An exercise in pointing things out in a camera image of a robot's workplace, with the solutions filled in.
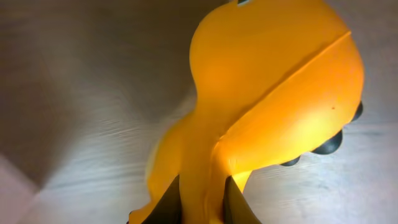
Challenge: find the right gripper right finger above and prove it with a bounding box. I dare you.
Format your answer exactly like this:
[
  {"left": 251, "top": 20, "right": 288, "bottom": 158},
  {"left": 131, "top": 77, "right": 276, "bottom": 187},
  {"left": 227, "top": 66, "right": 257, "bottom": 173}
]
[{"left": 223, "top": 176, "right": 261, "bottom": 224}]

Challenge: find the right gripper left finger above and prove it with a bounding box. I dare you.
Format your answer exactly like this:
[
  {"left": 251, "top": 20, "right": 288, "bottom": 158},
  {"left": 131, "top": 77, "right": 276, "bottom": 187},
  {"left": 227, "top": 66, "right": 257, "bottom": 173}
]
[{"left": 142, "top": 175, "right": 182, "bottom": 224}]

